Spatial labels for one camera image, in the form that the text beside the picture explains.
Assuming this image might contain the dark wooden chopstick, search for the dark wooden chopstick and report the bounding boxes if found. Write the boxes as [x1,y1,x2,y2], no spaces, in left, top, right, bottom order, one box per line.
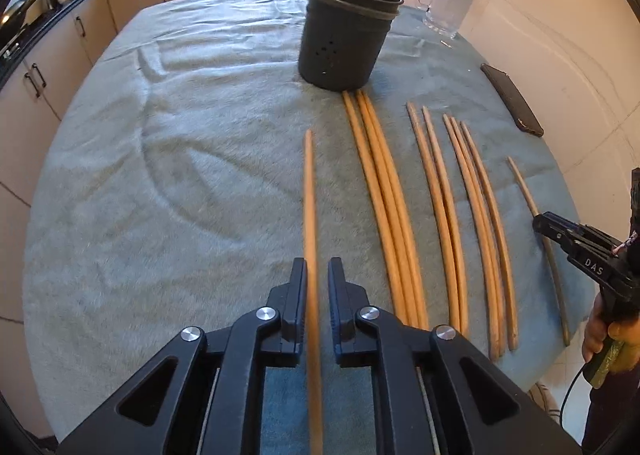
[506,156,572,347]

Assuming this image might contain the black perforated utensil holder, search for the black perforated utensil holder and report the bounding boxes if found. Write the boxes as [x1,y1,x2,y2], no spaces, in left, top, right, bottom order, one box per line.
[298,0,404,92]

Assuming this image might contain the beige kitchen base cabinets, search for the beige kitchen base cabinets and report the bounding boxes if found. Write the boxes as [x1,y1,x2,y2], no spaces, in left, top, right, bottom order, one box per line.
[0,0,352,441]

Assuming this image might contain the person's right hand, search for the person's right hand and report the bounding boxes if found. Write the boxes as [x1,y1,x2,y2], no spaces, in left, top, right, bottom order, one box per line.
[582,295,640,374]

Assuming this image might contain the black smartphone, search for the black smartphone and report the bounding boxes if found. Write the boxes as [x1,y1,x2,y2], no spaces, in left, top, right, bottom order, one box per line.
[480,63,544,138]

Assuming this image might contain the teal towel table cover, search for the teal towel table cover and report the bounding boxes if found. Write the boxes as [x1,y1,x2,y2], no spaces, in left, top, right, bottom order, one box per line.
[23,0,593,438]

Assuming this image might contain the black wok on stove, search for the black wok on stove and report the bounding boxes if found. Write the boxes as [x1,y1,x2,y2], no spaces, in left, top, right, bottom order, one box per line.
[0,0,58,52]

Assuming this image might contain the black power cable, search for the black power cable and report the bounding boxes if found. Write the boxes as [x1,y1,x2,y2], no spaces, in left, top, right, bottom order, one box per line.
[558,366,586,428]

